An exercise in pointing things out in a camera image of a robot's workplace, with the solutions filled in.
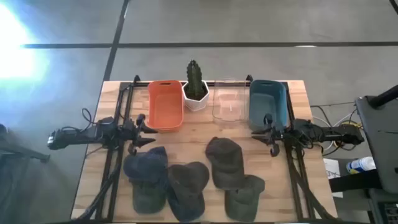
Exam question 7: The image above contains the navy blue cap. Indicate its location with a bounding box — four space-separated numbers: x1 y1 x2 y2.
123 146 169 185

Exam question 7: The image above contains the olive grey cap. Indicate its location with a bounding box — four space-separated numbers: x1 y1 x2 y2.
224 174 266 222

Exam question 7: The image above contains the blackish dark cap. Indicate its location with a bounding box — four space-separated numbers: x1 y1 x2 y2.
167 161 210 222

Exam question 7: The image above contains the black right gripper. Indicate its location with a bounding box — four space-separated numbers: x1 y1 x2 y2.
251 113 285 158

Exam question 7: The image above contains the black floor cable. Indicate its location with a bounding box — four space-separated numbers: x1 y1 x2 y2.
310 101 357 127

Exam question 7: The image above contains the white paper sheet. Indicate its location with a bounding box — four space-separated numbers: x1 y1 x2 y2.
323 157 345 198

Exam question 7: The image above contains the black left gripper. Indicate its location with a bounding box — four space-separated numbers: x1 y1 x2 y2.
123 113 159 156

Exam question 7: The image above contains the brown cap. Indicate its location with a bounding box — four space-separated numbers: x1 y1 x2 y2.
205 136 246 190

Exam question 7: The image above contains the orange plastic bin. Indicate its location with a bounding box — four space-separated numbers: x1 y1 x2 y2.
147 80 185 133

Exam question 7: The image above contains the white hexagonal plant pot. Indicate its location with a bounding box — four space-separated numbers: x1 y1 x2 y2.
182 80 210 112

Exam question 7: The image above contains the teal plastic bin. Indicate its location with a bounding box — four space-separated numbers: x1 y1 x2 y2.
248 79 289 131

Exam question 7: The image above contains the white bottle with blue label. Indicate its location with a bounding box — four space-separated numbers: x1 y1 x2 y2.
346 156 377 175

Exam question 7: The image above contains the dark grey equipment cart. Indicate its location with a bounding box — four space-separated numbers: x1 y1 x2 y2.
354 83 398 194

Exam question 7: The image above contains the white floor cable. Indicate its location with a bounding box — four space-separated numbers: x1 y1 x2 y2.
312 112 355 128

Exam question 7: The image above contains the green cactus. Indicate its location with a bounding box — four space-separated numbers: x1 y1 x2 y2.
185 59 205 94

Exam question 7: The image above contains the black stand leg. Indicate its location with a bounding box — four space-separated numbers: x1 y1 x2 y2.
0 124 51 164

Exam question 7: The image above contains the clear plastic bin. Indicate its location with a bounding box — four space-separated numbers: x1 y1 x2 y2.
211 79 249 123

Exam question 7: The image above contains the black metal table frame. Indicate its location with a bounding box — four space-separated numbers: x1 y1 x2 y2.
71 74 336 223

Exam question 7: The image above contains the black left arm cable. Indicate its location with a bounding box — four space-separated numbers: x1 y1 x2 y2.
81 108 95 126

